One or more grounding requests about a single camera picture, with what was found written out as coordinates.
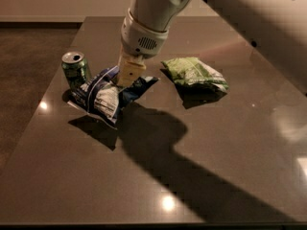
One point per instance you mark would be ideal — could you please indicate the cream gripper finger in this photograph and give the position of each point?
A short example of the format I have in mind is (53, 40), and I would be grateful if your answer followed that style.
(130, 68)

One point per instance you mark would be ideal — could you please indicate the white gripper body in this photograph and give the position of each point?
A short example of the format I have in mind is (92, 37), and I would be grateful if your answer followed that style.
(140, 40)

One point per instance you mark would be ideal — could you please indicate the blue chip bag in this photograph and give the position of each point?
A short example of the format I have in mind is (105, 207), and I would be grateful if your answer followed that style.
(103, 99)

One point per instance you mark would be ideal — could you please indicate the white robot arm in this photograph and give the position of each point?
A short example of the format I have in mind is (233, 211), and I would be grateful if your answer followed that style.
(277, 29)

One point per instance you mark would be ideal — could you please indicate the green soda can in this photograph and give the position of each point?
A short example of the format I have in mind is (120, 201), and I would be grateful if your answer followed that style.
(75, 68)

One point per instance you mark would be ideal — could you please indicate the green chip bag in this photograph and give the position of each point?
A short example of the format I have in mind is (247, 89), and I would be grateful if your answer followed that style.
(192, 72)

